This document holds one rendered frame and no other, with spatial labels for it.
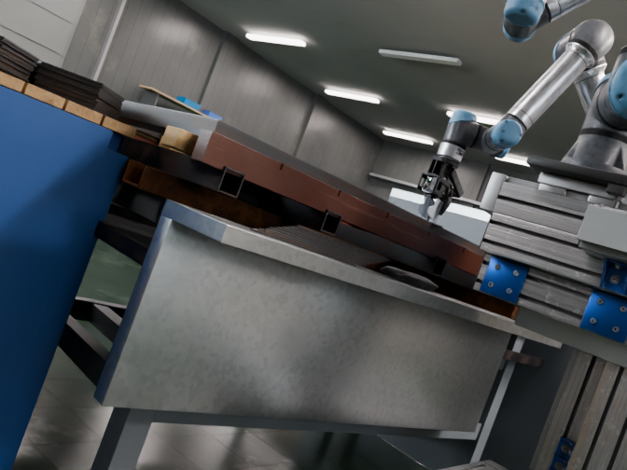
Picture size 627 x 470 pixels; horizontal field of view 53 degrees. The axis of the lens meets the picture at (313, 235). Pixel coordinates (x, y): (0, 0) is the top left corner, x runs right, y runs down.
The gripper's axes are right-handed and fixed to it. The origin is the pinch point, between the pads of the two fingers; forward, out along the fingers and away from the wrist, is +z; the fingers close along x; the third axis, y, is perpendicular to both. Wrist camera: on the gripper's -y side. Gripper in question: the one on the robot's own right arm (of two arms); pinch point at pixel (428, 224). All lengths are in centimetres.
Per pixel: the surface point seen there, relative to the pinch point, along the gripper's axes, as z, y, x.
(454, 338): 29.0, -3.3, 20.4
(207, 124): 2, 89, 9
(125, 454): 70, 82, 11
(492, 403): 49, -56, 11
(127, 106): 2, 89, -28
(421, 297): 20, 41, 36
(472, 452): 68, -56, 11
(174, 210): 20, 96, 20
